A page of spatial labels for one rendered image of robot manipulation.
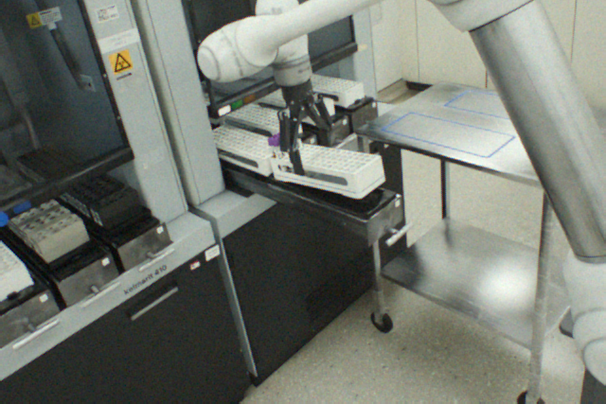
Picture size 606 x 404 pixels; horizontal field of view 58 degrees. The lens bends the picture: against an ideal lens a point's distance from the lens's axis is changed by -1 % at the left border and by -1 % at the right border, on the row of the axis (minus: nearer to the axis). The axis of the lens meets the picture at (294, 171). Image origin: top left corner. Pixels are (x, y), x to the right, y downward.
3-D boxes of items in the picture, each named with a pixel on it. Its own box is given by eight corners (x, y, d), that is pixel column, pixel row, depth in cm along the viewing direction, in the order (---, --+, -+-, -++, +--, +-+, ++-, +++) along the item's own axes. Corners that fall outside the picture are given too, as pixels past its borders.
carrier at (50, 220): (75, 228, 138) (66, 207, 136) (79, 230, 137) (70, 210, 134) (30, 251, 132) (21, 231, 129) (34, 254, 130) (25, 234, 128)
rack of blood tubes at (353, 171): (274, 178, 147) (268, 157, 144) (299, 163, 152) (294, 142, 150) (360, 199, 125) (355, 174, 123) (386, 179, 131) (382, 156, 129)
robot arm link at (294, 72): (316, 51, 128) (321, 76, 131) (290, 51, 135) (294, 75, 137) (289, 63, 123) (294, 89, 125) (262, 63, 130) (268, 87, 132)
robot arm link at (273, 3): (287, 51, 136) (250, 68, 127) (272, -13, 130) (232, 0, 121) (320, 49, 128) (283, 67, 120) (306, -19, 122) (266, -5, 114)
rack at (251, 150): (203, 155, 169) (198, 137, 166) (228, 142, 175) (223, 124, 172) (268, 180, 149) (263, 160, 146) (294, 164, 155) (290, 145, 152)
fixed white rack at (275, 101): (254, 112, 194) (250, 96, 191) (274, 102, 199) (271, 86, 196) (315, 129, 174) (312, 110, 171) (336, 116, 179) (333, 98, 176)
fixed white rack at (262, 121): (220, 129, 185) (216, 112, 182) (242, 117, 191) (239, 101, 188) (280, 149, 165) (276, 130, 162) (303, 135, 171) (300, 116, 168)
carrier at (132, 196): (140, 207, 143) (133, 187, 140) (144, 209, 141) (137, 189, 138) (100, 229, 136) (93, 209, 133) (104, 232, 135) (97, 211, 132)
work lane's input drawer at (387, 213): (196, 174, 173) (189, 149, 169) (230, 156, 181) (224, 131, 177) (383, 254, 124) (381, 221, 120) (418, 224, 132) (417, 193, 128)
